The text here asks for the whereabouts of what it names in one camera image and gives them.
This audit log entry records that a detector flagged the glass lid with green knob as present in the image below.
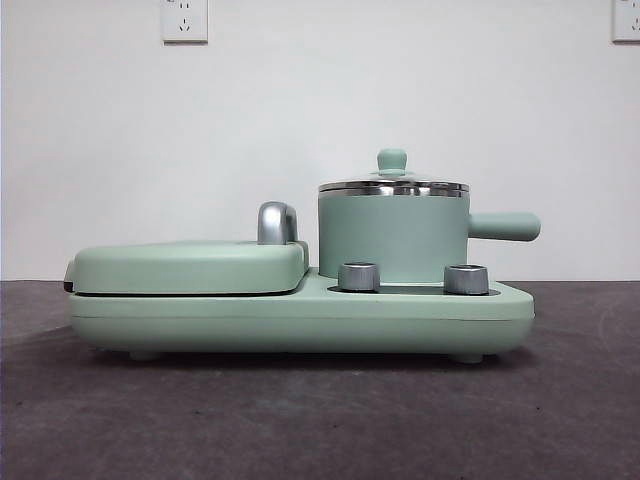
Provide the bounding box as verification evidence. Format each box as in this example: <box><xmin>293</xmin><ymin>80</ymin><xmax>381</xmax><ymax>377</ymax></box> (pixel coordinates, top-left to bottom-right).
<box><xmin>318</xmin><ymin>147</ymin><xmax>470</xmax><ymax>195</ymax></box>

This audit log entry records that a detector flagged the mint green griddle lid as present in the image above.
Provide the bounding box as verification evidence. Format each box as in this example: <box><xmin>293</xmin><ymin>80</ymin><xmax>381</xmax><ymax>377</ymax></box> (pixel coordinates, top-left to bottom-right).
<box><xmin>62</xmin><ymin>200</ymin><xmax>311</xmax><ymax>296</ymax></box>

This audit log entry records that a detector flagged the white wall socket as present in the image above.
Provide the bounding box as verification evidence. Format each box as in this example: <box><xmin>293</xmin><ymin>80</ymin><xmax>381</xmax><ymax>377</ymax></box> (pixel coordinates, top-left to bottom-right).
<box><xmin>161</xmin><ymin>0</ymin><xmax>210</xmax><ymax>44</ymax></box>
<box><xmin>611</xmin><ymin>0</ymin><xmax>640</xmax><ymax>44</ymax></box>

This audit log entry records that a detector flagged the mint green breakfast machine base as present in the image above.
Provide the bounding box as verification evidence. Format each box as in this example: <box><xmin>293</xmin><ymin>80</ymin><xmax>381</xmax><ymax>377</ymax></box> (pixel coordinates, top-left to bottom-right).
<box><xmin>68</xmin><ymin>264</ymin><xmax>536</xmax><ymax>364</ymax></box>

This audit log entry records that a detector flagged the silver control knob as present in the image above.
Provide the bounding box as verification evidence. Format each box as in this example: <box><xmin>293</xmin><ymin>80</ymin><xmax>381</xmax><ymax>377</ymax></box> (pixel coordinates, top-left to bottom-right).
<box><xmin>337</xmin><ymin>262</ymin><xmax>381</xmax><ymax>292</ymax></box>
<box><xmin>443</xmin><ymin>263</ymin><xmax>489</xmax><ymax>295</ymax></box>

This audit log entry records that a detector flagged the mint green handled pot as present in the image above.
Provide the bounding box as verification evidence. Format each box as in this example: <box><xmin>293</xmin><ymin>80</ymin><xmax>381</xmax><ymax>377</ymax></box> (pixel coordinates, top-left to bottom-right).
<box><xmin>317</xmin><ymin>187</ymin><xmax>542</xmax><ymax>281</ymax></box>

